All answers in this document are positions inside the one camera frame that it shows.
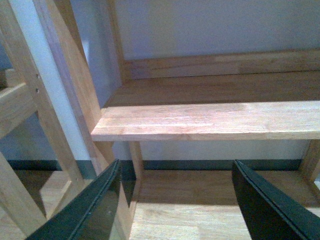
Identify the wooden shelf unit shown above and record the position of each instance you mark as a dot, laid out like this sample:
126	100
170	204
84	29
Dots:
26	109
271	95

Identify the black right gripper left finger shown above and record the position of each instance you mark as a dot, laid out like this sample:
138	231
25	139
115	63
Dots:
91	215

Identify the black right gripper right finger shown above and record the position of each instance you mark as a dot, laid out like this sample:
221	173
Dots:
269	213

